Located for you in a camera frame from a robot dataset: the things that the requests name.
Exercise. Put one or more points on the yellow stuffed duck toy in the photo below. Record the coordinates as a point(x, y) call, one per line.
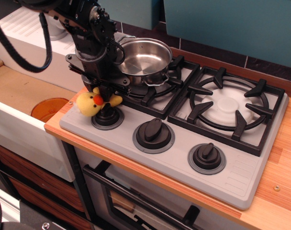
point(90, 103)

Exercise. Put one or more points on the orange plastic sink drain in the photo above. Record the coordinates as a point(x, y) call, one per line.
point(46, 109)

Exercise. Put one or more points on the black left burner grate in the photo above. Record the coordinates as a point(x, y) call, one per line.
point(158, 101)

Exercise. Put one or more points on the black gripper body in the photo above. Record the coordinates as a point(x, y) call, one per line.
point(94, 60)

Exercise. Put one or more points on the black middle stove knob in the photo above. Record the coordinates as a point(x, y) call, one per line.
point(153, 137)

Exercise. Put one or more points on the black oven door handle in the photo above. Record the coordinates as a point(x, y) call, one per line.
point(98, 174)

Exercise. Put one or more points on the black stove knob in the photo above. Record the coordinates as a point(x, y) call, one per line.
point(108, 118)
point(153, 137)
point(206, 159)

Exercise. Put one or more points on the black left stove knob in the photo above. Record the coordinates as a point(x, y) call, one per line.
point(108, 118)

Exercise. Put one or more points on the grey oven door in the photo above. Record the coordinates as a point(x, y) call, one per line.
point(132, 203)

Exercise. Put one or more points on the grey toy stovetop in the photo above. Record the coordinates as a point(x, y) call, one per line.
point(236, 184)

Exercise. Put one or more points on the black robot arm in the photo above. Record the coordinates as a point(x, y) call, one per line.
point(92, 31)

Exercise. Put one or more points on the black right stove knob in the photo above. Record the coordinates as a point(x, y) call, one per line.
point(206, 159)

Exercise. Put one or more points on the wooden drawer fronts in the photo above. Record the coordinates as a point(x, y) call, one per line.
point(42, 190)

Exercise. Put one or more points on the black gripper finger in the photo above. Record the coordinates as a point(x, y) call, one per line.
point(89, 83)
point(107, 92)

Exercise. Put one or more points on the black burner grate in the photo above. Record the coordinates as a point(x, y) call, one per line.
point(158, 101)
point(267, 102)

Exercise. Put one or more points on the black right burner grate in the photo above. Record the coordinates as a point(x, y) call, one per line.
point(267, 102)

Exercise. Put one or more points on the grey toy faucet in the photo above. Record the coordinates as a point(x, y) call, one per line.
point(56, 30)

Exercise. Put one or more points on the stainless steel pot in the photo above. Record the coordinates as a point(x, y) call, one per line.
point(146, 60)

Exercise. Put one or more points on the white right burner cap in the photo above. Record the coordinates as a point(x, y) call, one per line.
point(226, 102)

